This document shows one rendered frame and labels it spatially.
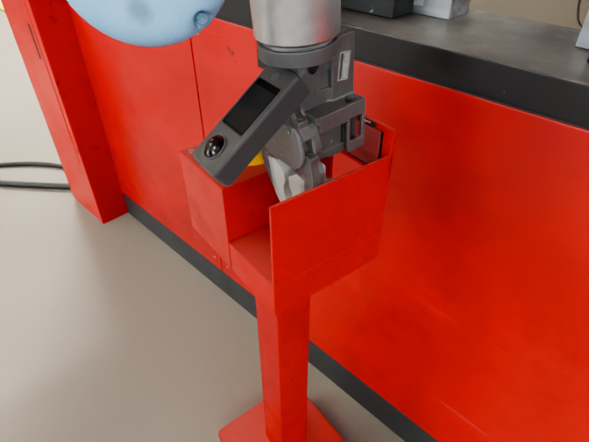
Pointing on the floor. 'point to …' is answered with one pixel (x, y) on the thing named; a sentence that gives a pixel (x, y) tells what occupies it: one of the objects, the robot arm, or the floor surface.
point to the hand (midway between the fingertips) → (294, 221)
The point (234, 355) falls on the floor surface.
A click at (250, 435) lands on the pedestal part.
